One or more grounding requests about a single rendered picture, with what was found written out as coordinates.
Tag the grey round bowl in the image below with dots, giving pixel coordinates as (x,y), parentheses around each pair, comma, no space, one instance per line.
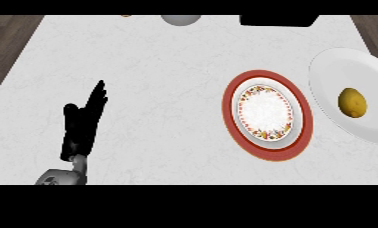
(181,19)

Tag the red-rimmed floral plate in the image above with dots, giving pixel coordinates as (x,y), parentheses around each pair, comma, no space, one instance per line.
(266,113)

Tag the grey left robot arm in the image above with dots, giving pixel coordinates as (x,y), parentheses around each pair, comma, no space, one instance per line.
(67,176)

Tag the plain white plate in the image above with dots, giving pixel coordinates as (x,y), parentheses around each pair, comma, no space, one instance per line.
(342,72)

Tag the black appliance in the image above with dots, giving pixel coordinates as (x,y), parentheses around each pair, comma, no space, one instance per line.
(278,20)

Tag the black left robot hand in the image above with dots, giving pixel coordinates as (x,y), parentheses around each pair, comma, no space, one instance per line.
(82,125)

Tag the yellow lemon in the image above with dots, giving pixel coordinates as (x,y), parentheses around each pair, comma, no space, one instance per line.
(352,102)

